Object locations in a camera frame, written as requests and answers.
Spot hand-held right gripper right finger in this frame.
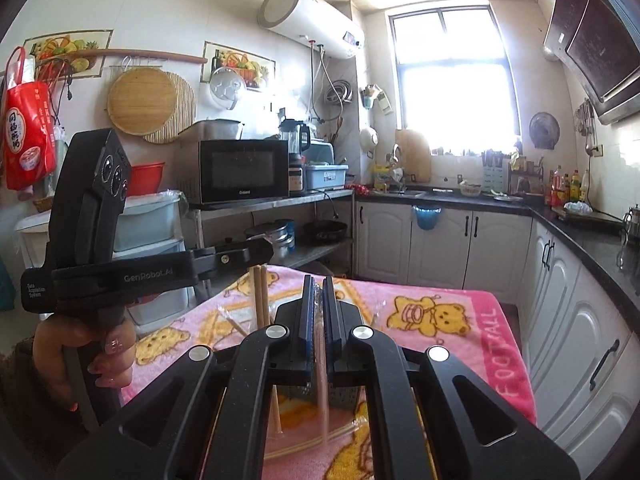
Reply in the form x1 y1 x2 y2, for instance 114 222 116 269
322 275 583 480

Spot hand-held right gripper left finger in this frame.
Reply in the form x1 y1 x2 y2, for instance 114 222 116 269
57 275 317 480

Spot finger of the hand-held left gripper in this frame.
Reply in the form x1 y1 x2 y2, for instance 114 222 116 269
214 238 275 261
193 251 262 284

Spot wooden chopstick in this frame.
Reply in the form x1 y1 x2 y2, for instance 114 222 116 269
314 285 332 437
258 265 284 435
249 266 262 330

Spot clear plastic chopstick bag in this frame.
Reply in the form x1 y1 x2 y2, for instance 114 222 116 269
197 290 391 348

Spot person's left forearm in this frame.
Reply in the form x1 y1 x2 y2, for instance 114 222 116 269
0 337 76 480

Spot hanging kitchen utensils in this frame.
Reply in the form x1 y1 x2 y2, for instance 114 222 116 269
574 99 599 157

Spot person's left hand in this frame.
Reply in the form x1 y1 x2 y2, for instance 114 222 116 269
32 317 137 411

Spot steel cooking pots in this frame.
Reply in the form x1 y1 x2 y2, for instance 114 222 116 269
244 224 291 263

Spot steel pot with lid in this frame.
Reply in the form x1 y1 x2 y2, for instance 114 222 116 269
272 219 297 262

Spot white plastic bucket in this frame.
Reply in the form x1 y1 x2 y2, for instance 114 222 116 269
14 212 57 269

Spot light blue plastic drawer cabinet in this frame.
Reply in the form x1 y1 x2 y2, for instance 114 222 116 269
112 191 195 327

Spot stainless steel shelf rack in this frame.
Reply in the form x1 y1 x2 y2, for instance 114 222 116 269
186 187 357 283

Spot black wok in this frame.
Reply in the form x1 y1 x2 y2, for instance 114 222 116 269
303 220 349 242

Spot red plastic basin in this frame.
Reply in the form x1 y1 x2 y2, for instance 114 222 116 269
127 161 166 196

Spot black microwave oven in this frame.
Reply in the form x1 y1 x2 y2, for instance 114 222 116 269
197 138 291 206

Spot grey dish box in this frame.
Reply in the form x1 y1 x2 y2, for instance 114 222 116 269
303 162 350 192

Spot red printed carrier bag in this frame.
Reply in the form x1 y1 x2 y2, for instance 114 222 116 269
2 46 59 192

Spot black blender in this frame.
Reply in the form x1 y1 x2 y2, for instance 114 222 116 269
278 118 312 162

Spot pink bear printed blanket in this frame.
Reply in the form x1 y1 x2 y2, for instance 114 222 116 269
120 264 538 480

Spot round bamboo board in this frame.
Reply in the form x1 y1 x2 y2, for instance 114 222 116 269
107 67 179 136

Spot blue hanging bin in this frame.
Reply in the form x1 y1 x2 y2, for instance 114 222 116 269
412 203 444 232

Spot yellow box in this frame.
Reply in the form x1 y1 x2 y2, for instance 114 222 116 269
373 162 396 191

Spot round bamboo mat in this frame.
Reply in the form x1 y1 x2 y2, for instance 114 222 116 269
142 72 197 145

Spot white round lid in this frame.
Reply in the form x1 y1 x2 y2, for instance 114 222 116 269
208 65 249 110

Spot chrome sink faucet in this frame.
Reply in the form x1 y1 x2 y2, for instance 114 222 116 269
389 144 409 194

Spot long wooden rolling pin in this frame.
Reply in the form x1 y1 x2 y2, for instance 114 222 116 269
37 48 209 67

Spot wooden cutting board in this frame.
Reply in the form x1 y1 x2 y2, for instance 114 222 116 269
394 128 432 184

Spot knife block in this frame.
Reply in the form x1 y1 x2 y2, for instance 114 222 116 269
482 152 512 194

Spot white cylindrical water heater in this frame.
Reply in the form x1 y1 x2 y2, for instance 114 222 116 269
257 0 366 62

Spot white kitchen cabinets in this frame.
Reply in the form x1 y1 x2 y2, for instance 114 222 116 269
354 201 640 463

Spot kitchen window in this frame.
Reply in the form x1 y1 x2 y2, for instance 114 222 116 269
387 7 519 150

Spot black kitchen countertop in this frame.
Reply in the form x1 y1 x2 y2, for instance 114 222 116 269
355 191 640 323

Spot row of condiment bottles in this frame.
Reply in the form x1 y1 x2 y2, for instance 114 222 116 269
549 165 597 209

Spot steel kettle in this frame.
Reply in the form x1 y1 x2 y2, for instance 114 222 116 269
622 204 640 239

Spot black range hood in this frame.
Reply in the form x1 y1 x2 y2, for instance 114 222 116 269
542 0 640 127

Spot fruit wall poster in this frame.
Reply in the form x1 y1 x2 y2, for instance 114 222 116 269
22 29 114 79
202 41 276 92

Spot coiled grey hose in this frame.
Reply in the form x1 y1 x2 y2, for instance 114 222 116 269
324 79 356 107

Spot wall chopstick holder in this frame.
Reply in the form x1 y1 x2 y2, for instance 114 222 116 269
360 83 389 114

